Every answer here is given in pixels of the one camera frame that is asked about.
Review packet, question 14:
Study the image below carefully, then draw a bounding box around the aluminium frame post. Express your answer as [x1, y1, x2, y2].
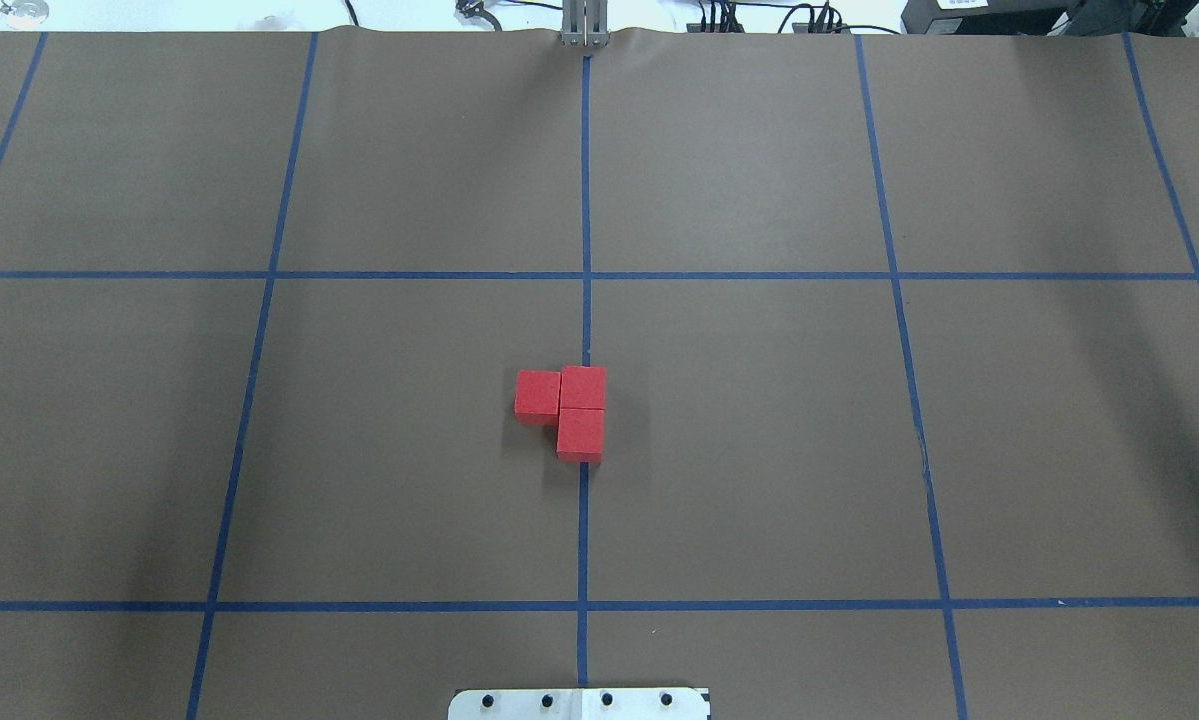
[559, 0, 611, 49]

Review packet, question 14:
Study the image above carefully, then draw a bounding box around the black box device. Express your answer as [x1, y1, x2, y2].
[900, 1, 1199, 37]

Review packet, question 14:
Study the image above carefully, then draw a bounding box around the brown paper table mat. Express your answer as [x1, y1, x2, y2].
[0, 28, 1199, 719]

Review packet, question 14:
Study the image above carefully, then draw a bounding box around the white camera stand base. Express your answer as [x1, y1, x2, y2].
[447, 686, 712, 719]

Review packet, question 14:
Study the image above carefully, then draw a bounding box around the clear tape roll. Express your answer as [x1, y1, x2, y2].
[0, 0, 52, 31]

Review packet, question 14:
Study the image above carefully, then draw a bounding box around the red block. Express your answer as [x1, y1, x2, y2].
[513, 369, 562, 426]
[559, 365, 607, 410]
[555, 407, 605, 464]

